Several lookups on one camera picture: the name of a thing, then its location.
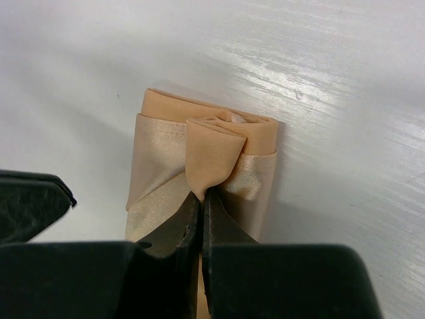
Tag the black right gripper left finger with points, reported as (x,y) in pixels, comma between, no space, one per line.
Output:
(93,282)

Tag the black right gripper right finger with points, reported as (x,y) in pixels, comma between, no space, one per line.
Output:
(289,282)

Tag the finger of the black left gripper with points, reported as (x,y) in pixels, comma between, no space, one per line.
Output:
(30,203)

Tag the peach cloth napkin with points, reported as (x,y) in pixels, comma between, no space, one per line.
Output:
(201,177)

